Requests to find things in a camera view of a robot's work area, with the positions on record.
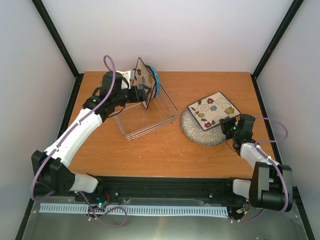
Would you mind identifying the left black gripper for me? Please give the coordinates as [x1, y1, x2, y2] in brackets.
[113, 83, 151, 107]

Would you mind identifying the white square floral plate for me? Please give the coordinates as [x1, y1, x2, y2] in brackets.
[133, 57, 156, 109]

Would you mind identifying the blue polka dot plate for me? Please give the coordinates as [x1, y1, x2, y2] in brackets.
[146, 65, 161, 98]

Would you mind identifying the chrome wire dish rack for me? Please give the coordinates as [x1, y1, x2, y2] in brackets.
[115, 87, 178, 141]

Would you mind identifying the grey speckled round plate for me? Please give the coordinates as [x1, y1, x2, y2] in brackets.
[180, 109, 226, 147]

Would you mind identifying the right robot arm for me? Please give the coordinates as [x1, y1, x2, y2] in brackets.
[220, 114, 293, 212]

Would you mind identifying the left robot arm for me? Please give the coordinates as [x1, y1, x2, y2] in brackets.
[30, 84, 147, 202]

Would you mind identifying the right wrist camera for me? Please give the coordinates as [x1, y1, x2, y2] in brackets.
[237, 114, 256, 140]

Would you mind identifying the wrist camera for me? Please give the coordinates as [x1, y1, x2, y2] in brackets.
[116, 69, 135, 89]
[237, 114, 256, 140]

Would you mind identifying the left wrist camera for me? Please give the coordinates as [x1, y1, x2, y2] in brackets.
[116, 69, 135, 89]

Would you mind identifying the black aluminium frame rail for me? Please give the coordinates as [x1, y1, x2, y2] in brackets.
[34, 175, 300, 204]

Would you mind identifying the light blue cable duct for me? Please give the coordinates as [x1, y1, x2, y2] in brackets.
[38, 203, 228, 218]

